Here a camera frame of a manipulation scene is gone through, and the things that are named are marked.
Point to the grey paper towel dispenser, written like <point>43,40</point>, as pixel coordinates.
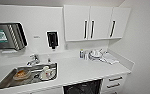
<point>7,36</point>

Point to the stainless steel sink basin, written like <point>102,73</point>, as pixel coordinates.
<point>4,81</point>

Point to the white plate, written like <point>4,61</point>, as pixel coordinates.
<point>48,76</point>

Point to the dish soap bottle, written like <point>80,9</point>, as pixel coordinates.
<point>81,54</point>

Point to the small clear jar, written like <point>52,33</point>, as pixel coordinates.
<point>86,55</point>

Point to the small steel sink knob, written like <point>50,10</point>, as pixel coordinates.
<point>48,60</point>

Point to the chrome sink faucet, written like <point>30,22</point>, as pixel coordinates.
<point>33,60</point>

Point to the white cup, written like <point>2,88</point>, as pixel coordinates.
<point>46,70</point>

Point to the black soap dispenser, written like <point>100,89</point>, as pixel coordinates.
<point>52,39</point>

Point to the plastic container orange food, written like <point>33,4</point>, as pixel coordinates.
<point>21,73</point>

